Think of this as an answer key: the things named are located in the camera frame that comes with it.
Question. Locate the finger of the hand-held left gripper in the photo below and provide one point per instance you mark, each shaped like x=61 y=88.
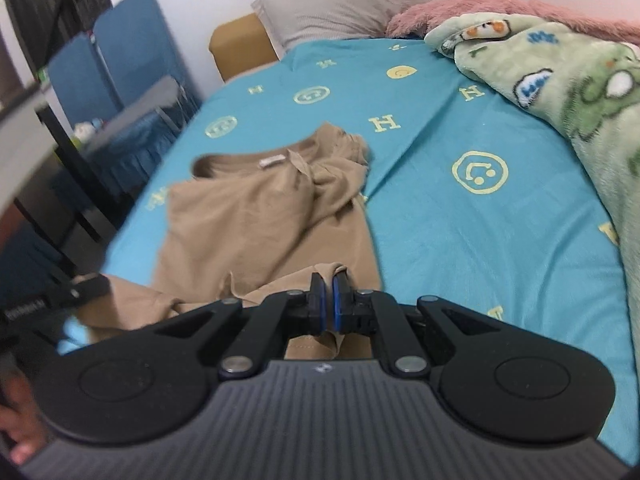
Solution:
x=80 y=291

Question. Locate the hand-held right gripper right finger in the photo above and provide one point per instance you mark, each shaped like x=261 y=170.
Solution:
x=339 y=305

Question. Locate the dark table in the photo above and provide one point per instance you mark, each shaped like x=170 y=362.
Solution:
x=75 y=180

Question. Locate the pink fluffy blanket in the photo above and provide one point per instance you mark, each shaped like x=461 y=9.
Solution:
x=525 y=12

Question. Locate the tan t-shirt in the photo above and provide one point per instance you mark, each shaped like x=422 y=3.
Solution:
x=260 y=215

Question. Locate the tan headboard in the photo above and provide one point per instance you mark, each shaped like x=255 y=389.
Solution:
x=239 y=47

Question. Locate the person's left hand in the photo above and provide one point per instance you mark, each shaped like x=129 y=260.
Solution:
x=19 y=410

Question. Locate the green printed blanket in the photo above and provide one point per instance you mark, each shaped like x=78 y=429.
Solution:
x=590 y=95

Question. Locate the blue printed bed sheet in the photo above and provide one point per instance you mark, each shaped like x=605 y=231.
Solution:
x=450 y=220

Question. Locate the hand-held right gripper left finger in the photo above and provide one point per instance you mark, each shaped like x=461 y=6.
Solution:
x=323 y=305

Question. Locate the grey pillow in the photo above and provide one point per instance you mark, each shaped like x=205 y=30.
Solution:
x=345 y=2

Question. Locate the large blue folding chair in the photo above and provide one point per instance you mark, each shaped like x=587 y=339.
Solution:
x=137 y=42

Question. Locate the blue ruffled cloth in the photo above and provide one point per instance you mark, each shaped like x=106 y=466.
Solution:
x=132 y=152

